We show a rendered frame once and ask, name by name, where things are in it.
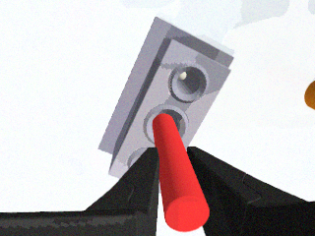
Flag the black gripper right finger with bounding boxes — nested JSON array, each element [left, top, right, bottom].
[[186, 147, 315, 236]]

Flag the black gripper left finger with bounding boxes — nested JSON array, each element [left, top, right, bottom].
[[0, 147, 159, 236]]

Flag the orange cylinder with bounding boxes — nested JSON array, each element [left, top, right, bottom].
[[304, 81, 315, 110]]

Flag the red peg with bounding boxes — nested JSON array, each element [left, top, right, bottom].
[[153, 113, 209, 232]]

